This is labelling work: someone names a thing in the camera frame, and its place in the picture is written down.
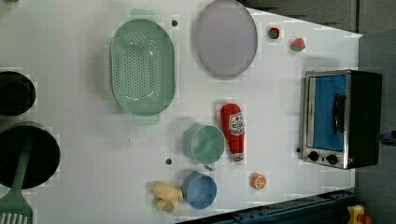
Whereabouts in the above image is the oven door with black handle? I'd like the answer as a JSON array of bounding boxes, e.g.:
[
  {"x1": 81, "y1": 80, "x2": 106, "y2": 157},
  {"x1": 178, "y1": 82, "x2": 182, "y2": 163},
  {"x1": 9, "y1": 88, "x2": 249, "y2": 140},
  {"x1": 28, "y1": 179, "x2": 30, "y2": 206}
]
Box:
[{"x1": 305, "y1": 76, "x2": 347, "y2": 152}]

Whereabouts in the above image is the black toaster oven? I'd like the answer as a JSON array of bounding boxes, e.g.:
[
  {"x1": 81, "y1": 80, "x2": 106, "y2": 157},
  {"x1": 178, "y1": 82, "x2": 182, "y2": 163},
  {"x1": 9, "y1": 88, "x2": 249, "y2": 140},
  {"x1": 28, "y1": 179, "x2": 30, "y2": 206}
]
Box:
[{"x1": 302, "y1": 70, "x2": 382, "y2": 170}]

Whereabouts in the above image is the green mug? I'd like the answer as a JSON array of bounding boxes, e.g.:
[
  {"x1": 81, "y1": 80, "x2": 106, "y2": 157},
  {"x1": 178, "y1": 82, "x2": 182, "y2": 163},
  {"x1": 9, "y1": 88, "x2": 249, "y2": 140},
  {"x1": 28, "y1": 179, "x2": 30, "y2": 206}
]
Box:
[{"x1": 182, "y1": 124, "x2": 225, "y2": 172}]

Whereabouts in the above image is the red ketchup bottle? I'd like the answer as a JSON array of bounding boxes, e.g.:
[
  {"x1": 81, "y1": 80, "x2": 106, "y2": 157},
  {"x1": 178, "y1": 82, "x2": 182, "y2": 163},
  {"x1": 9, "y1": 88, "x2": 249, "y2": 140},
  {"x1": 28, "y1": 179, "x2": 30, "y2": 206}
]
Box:
[{"x1": 220, "y1": 104, "x2": 245, "y2": 163}]

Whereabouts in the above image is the green oval colander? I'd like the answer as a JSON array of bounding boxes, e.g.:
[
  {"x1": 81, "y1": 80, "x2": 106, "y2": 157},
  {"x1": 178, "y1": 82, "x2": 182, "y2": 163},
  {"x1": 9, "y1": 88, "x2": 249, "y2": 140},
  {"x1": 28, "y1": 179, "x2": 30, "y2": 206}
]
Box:
[{"x1": 109, "y1": 8, "x2": 176, "y2": 126}]

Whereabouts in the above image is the blue cup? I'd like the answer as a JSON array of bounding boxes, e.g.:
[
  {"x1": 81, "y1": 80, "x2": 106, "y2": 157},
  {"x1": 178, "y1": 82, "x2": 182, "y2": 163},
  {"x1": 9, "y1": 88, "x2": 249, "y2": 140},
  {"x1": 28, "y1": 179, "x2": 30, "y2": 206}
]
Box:
[{"x1": 182, "y1": 172, "x2": 218, "y2": 209}]

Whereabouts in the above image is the lilac round plate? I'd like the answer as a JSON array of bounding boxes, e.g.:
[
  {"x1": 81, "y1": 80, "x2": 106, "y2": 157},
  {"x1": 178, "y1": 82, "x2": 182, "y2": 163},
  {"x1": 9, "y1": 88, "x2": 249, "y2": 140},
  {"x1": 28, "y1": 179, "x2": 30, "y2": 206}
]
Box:
[{"x1": 195, "y1": 0, "x2": 258, "y2": 76}]

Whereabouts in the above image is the yellow toy banana peel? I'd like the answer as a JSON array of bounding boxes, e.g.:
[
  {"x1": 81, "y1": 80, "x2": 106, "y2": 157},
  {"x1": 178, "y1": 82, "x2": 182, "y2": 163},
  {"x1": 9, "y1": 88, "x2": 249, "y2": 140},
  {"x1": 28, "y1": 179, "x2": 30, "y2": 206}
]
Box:
[{"x1": 151, "y1": 184, "x2": 184, "y2": 215}]

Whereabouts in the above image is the orange slice toy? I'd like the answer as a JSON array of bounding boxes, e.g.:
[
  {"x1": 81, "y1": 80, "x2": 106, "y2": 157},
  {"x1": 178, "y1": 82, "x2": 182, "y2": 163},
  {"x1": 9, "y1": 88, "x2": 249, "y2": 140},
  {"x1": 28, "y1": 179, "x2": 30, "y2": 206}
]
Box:
[{"x1": 250, "y1": 174, "x2": 267, "y2": 190}]

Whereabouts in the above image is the small red strawberry toy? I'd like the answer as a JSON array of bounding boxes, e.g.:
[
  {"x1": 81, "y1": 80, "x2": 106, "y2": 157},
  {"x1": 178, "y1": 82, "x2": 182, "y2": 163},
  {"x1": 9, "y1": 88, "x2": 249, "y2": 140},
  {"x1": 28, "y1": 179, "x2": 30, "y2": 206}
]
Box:
[{"x1": 268, "y1": 27, "x2": 280, "y2": 39}]

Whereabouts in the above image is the large black utensil cup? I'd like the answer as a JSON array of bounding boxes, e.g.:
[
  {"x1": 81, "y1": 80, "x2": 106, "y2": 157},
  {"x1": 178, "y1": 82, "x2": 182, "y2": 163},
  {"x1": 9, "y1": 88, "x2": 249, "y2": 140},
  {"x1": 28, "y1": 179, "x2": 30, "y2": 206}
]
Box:
[{"x1": 0, "y1": 125, "x2": 61, "y2": 189}]

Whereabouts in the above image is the small black cup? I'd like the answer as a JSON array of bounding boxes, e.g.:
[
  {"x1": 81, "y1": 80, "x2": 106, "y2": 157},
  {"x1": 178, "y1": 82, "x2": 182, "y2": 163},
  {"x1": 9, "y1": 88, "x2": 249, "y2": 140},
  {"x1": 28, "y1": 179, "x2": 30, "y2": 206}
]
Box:
[{"x1": 0, "y1": 71, "x2": 36, "y2": 116}]

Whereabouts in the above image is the green spatula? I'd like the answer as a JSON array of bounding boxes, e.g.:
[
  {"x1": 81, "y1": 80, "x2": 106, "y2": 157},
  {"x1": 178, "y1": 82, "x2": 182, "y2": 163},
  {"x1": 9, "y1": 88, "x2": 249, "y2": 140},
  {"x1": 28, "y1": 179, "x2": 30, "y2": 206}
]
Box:
[{"x1": 0, "y1": 138, "x2": 34, "y2": 224}]

